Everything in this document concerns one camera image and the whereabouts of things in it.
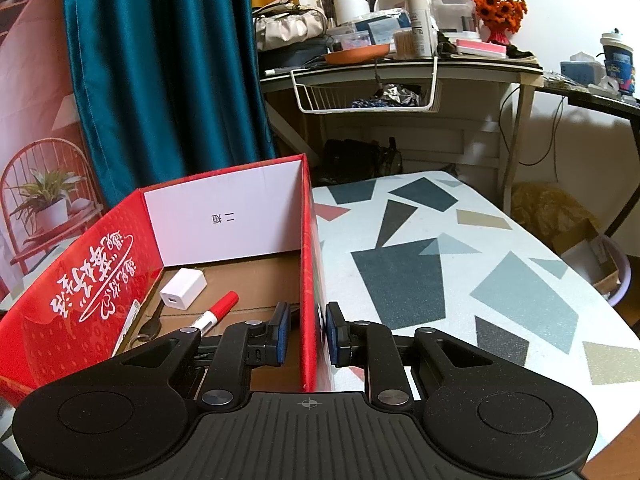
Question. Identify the red vase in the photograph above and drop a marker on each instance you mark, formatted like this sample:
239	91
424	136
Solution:
498	35

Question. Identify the red capped white marker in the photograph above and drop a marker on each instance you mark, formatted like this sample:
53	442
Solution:
222	305

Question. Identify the yellow plastic bag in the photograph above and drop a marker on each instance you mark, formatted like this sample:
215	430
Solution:
540	210

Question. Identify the black table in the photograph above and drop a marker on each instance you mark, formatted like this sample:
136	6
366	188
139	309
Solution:
600	102

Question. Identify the black bag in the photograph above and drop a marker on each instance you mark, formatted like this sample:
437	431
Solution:
360	160

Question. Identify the patterned cloth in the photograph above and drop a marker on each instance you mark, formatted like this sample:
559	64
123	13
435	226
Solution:
390	97

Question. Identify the geometric patterned tablecloth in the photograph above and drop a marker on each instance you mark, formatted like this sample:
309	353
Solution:
450	285

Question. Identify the orange artificial flowers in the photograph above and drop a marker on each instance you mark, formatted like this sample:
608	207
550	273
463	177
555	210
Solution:
500	2

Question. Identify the white spray bottle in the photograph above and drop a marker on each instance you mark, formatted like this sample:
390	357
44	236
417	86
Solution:
419	25

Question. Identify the orange bowl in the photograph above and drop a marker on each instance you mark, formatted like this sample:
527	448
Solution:
357	54

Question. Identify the blue drink cup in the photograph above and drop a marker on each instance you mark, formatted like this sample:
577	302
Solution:
617	60

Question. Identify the red cardboard box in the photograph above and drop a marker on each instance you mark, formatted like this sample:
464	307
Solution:
75	285

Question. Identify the blue white packet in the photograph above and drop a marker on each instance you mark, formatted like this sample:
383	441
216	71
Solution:
387	30

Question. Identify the grey bag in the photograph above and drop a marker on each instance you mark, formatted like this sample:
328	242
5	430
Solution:
295	55

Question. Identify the white charger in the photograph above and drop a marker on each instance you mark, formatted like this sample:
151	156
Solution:
182	287

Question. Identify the purple basin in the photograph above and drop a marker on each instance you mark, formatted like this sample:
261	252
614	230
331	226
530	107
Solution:
622	280

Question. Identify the printed room backdrop cloth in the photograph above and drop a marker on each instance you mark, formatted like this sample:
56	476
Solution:
35	110

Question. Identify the clear plastic organizer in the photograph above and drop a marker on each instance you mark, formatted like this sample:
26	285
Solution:
452	10

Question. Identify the white desk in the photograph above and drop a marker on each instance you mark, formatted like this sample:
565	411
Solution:
475	75

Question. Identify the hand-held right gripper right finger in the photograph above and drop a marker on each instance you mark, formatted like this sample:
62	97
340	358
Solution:
332	337

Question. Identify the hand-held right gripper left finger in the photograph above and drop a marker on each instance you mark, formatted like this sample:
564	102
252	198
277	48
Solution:
282	332

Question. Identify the teal curtain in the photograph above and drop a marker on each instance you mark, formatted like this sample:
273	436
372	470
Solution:
165	60

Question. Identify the beige bag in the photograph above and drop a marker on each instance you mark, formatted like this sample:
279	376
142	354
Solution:
285	30

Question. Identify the white brush holder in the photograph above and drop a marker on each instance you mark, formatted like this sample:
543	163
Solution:
351	10

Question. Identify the blue tissue box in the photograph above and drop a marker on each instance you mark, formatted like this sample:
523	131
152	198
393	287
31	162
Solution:
580	70

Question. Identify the pink box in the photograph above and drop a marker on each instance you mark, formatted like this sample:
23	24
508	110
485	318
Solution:
480	47

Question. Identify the cotton swab container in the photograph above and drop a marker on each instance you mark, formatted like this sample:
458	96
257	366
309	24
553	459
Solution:
403	44

